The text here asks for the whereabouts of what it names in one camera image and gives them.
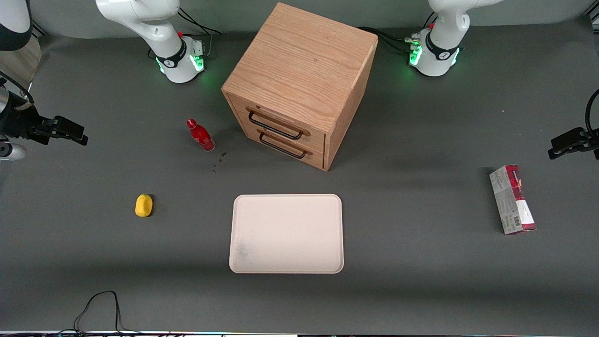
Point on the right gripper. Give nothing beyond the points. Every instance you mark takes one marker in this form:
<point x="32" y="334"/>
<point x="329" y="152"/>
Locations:
<point x="16" y="122"/>

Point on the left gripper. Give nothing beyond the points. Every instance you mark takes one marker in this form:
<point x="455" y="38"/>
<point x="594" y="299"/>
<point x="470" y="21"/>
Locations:
<point x="590" y="141"/>

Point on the red coke bottle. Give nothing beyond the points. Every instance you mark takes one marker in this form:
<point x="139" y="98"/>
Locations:
<point x="201" y="136"/>

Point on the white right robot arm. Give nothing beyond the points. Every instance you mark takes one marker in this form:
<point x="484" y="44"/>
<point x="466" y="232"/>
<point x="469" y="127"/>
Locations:
<point x="164" y="42"/>

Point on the beige plastic tray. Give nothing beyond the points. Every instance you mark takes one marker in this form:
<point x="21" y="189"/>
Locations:
<point x="290" y="234"/>

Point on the red and grey carton box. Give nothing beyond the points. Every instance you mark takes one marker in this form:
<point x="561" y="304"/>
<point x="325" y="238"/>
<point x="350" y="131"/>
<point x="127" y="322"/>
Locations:
<point x="512" y="201"/>

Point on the beige board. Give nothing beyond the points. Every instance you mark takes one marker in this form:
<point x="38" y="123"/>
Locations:
<point x="21" y="65"/>

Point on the yellow lemon toy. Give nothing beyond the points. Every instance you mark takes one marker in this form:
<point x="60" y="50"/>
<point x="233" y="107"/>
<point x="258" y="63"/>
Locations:
<point x="143" y="206"/>

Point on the wooden drawer front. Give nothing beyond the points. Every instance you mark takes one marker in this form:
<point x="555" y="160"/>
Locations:
<point x="238" y="110"/>
<point x="318" y="159"/>

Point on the wooden drawer cabinet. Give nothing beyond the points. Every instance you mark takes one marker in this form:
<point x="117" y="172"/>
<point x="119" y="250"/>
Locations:
<point x="304" y="56"/>

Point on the black metal frame bar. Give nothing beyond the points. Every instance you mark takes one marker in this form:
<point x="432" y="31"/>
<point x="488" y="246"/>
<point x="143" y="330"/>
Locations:
<point x="40" y="32"/>
<point x="594" y="18"/>

